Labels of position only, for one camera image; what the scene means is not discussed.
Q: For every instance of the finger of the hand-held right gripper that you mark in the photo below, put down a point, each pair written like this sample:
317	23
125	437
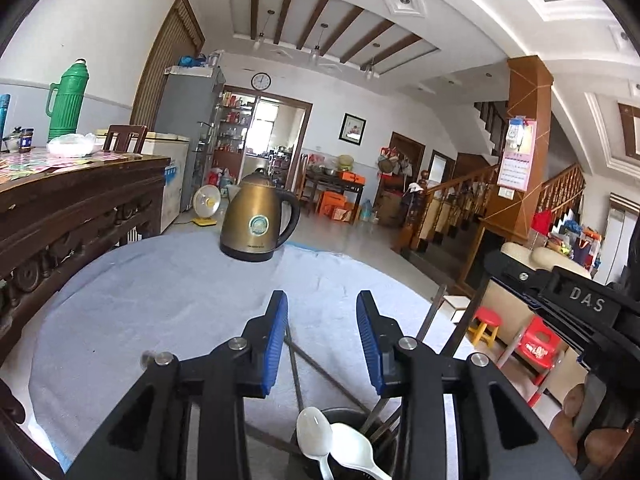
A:
515	272

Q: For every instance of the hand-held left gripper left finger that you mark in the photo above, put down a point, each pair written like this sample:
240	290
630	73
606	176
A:
275	340

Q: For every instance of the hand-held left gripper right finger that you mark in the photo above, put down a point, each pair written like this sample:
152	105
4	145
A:
370	340

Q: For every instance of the white plastic spoon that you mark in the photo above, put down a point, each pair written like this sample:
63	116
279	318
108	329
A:
313	430
350	447

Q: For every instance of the dark metal utensil holder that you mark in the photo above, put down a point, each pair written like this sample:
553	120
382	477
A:
386	460

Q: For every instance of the person's right hand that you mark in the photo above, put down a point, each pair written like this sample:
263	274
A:
575	405

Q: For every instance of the beige sofa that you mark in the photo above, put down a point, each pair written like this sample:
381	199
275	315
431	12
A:
505	295

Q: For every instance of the red and yellow stool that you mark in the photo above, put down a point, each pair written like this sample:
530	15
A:
485	316

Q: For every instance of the red plastic chair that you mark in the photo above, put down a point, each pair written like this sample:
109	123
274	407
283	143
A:
537	345

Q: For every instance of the small white stool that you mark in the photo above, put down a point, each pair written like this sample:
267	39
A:
456	305

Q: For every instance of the wooden stair railing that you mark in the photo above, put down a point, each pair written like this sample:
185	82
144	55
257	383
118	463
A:
450	195

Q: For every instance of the clear water jug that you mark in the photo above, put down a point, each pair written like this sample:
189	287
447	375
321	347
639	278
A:
366	210

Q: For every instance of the grey tablecloth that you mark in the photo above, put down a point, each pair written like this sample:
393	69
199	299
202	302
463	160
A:
150	300

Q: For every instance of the bronze electric kettle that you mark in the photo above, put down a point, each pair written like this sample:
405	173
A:
252	210

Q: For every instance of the orange cardboard boxes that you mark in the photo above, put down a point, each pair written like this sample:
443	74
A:
335	207

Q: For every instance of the small electric fan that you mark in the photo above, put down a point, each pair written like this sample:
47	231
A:
206	200

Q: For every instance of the dark wooden side table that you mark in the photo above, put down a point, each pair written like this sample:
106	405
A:
332	182

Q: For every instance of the wooden pillar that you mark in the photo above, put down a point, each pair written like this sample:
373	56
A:
530	90

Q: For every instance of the white chest freezer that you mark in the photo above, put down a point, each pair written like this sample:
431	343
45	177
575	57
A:
172	180

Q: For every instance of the shelf of bottles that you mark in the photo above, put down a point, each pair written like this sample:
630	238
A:
232	125

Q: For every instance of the carved wooden sideboard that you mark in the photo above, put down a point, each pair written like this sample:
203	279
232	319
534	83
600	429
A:
75	200

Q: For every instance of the glass pendant lamp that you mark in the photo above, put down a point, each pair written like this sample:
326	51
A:
315	54
259	40
370	71

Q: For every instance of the grey refrigerator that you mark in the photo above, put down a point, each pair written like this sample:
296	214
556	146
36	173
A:
187	105

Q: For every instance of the wooden chair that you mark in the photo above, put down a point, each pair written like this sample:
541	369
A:
125	137

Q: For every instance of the white plastic bag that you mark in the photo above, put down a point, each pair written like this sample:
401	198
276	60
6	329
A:
72	144

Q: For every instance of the green thermos flask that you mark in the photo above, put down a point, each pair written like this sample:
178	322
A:
67	105

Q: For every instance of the blue bottle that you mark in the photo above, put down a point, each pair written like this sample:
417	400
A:
4	112

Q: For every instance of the wall calendar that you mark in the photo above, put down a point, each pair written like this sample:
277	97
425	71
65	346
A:
515	165

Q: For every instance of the framed wall picture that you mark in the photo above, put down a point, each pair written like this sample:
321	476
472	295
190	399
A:
352	127

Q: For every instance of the round wall clock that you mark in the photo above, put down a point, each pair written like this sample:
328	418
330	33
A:
261	81

